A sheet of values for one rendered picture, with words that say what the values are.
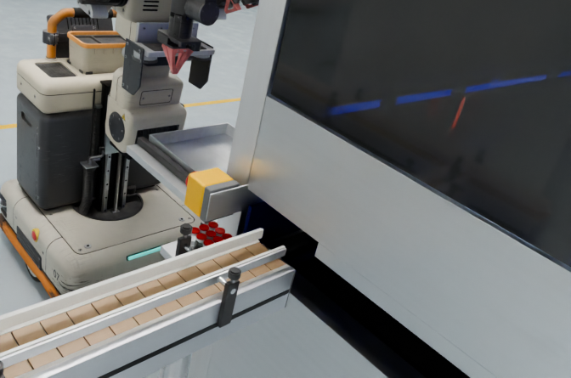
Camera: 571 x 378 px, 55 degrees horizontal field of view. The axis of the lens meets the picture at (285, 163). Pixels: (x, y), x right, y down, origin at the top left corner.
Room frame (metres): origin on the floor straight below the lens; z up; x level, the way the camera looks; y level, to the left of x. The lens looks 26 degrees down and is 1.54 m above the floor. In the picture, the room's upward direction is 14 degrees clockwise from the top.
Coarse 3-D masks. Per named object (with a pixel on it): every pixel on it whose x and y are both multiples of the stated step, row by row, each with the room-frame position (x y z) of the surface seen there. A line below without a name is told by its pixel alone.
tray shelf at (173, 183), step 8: (136, 144) 1.27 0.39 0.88; (128, 152) 1.24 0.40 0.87; (136, 152) 1.23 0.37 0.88; (144, 152) 1.24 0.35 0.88; (136, 160) 1.22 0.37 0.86; (144, 160) 1.20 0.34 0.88; (152, 160) 1.21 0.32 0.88; (152, 168) 1.17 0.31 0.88; (160, 168) 1.17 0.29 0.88; (160, 176) 1.15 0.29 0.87; (168, 176) 1.15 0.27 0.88; (168, 184) 1.12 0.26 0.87; (176, 184) 1.12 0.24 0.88; (184, 184) 1.13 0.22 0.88; (176, 192) 1.10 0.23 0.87; (184, 192) 1.09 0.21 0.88; (296, 232) 1.06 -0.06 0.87; (272, 240) 1.00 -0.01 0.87
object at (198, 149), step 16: (192, 128) 1.37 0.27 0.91; (208, 128) 1.41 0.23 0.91; (224, 128) 1.46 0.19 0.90; (160, 144) 1.24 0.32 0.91; (176, 144) 1.32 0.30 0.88; (192, 144) 1.34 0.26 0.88; (208, 144) 1.36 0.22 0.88; (224, 144) 1.39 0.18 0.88; (176, 160) 1.19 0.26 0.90; (192, 160) 1.25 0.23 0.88; (208, 160) 1.28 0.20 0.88; (224, 160) 1.30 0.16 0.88
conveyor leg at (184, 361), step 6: (180, 360) 0.70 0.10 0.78; (186, 360) 0.71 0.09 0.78; (168, 366) 0.70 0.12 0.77; (174, 366) 0.70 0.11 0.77; (180, 366) 0.70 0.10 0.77; (186, 366) 0.71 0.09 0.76; (162, 372) 0.70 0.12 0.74; (168, 372) 0.70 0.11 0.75; (174, 372) 0.70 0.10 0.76; (180, 372) 0.70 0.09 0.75; (186, 372) 0.72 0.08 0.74
